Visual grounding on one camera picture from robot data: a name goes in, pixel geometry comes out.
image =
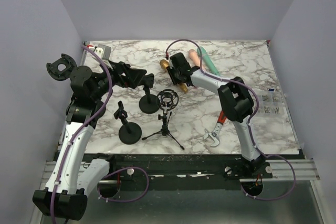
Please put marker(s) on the beige microphone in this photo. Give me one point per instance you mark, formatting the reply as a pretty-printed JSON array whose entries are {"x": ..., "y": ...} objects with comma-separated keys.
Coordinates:
[{"x": 194, "y": 57}]

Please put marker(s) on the clear plastic screw box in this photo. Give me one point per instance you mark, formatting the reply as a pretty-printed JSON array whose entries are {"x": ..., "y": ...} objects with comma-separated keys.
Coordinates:
[{"x": 270, "y": 103}]

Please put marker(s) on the black round-base clip stand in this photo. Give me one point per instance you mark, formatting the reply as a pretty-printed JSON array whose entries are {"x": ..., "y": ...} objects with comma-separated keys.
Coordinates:
[{"x": 149, "y": 103}]

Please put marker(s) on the mint green microphone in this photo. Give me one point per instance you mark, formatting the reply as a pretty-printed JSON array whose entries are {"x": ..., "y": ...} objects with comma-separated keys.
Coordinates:
[{"x": 206, "y": 59}]

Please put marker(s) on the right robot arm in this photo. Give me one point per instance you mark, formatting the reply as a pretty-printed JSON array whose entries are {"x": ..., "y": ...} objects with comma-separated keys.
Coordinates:
[{"x": 235, "y": 100}]

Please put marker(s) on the black front mounting rail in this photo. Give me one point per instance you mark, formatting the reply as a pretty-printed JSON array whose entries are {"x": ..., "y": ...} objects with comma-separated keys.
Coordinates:
[{"x": 231, "y": 166}]

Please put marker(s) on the black round-base pink-mic stand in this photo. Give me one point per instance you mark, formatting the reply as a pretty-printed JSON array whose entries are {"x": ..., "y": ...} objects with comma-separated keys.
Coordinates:
[{"x": 130, "y": 132}]

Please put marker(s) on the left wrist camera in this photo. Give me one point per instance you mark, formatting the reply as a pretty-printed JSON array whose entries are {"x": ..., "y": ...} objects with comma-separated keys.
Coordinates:
[{"x": 101, "y": 50}]

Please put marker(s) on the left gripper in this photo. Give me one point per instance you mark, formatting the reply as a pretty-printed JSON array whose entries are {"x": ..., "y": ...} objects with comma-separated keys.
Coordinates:
[{"x": 133, "y": 75}]

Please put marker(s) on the gold microphone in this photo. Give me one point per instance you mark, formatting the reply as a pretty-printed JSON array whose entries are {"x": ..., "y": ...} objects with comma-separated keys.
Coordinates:
[{"x": 165, "y": 65}]

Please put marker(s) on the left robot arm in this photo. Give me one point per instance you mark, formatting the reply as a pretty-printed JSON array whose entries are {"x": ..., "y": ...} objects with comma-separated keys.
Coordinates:
[{"x": 66, "y": 193}]

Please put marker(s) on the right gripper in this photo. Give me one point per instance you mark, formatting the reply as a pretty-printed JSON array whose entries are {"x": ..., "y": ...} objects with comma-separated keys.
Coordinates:
[{"x": 175, "y": 81}]

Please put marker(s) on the black gold-mic stand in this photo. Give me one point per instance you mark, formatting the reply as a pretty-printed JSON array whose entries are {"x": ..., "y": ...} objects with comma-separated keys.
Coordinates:
[{"x": 62, "y": 68}]

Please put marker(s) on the black tripod shock-mount stand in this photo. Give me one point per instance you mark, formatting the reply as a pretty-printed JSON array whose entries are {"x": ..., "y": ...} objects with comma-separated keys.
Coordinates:
[{"x": 168, "y": 100}]

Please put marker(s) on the red-handled adjustable wrench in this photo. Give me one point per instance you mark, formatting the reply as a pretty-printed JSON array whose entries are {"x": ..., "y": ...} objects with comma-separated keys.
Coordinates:
[{"x": 214, "y": 134}]

